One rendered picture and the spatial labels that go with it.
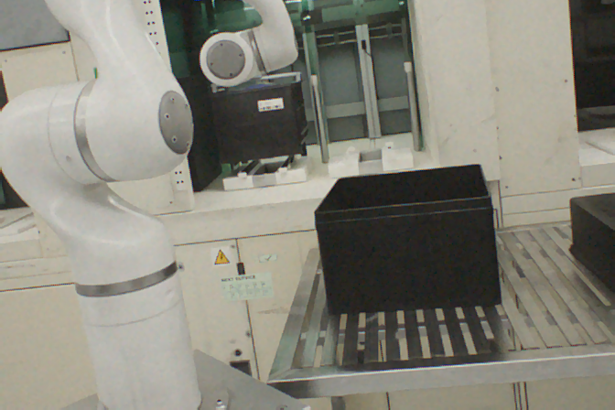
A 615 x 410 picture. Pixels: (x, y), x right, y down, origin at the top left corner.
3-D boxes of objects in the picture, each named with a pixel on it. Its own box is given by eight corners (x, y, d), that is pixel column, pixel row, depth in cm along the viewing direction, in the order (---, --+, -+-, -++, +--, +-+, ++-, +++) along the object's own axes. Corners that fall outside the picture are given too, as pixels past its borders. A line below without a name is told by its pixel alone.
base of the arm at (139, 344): (113, 489, 71) (79, 323, 67) (53, 426, 85) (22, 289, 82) (260, 409, 82) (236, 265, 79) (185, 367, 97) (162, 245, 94)
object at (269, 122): (216, 180, 169) (195, 55, 164) (232, 167, 189) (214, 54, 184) (311, 168, 166) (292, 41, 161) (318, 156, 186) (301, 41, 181)
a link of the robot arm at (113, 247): (143, 296, 73) (100, 77, 69) (8, 298, 79) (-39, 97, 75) (195, 259, 84) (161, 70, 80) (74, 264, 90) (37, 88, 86)
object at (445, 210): (348, 260, 135) (337, 178, 132) (490, 250, 129) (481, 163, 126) (326, 315, 108) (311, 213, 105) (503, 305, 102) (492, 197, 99)
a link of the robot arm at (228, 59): (253, 27, 116) (202, 43, 117) (248, 23, 103) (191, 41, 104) (268, 74, 118) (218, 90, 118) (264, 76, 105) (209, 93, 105)
